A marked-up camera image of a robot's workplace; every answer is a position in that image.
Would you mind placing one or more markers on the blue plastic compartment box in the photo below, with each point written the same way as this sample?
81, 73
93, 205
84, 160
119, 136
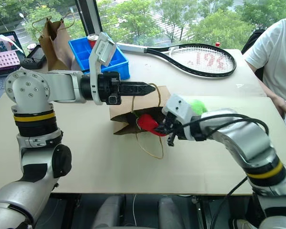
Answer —
78, 48

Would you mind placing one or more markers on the black window frame pillar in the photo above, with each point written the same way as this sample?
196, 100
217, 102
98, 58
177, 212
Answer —
89, 16

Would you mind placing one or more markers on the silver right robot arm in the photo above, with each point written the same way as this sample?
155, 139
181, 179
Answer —
252, 143

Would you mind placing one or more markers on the black handheld game console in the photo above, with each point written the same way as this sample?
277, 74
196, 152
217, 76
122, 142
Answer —
35, 56

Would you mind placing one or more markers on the grey rounded shape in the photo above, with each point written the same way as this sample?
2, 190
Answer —
169, 213
109, 211

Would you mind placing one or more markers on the brown paper bag lying open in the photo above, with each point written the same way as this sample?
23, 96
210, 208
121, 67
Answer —
124, 119

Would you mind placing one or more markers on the black and white tennis racket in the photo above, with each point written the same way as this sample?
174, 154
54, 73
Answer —
155, 50

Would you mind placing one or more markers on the black chair back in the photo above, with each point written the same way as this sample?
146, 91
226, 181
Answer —
252, 40

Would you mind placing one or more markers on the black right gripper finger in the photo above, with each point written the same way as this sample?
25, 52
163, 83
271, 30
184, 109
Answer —
160, 130
171, 141

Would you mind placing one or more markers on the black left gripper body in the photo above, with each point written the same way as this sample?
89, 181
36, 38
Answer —
108, 87

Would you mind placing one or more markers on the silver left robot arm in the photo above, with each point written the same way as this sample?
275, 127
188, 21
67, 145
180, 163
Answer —
62, 86

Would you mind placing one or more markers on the red plush toy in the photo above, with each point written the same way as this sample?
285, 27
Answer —
146, 122

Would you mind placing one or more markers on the white shoe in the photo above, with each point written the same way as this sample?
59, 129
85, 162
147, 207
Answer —
242, 224

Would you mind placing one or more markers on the person's bare forearm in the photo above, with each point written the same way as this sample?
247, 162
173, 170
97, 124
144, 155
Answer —
272, 91

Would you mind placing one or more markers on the open laptop computer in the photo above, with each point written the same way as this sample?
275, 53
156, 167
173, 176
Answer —
4, 56

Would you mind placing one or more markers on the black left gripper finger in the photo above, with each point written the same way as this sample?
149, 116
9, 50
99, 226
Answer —
135, 86
134, 92

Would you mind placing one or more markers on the person in white t-shirt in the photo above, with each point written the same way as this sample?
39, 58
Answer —
276, 52

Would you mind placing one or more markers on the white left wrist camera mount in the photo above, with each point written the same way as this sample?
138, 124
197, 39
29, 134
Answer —
102, 51

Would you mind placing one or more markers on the red drink can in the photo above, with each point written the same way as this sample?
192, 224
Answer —
93, 42

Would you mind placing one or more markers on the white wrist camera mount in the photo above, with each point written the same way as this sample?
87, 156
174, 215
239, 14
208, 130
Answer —
178, 105
102, 51

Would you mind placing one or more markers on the person's bare hand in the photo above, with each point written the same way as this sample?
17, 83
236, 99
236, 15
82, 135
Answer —
284, 109

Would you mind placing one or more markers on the small red bottle cap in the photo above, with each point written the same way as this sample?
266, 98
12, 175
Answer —
218, 44

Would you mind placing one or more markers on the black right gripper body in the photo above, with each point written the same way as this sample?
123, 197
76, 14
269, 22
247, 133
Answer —
169, 124

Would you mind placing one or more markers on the green plush toy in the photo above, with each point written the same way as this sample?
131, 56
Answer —
197, 106

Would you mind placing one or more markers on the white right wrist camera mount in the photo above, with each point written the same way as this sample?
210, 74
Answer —
178, 105

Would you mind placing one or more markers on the tall crumpled brown paper bag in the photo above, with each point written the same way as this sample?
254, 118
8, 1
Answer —
52, 47

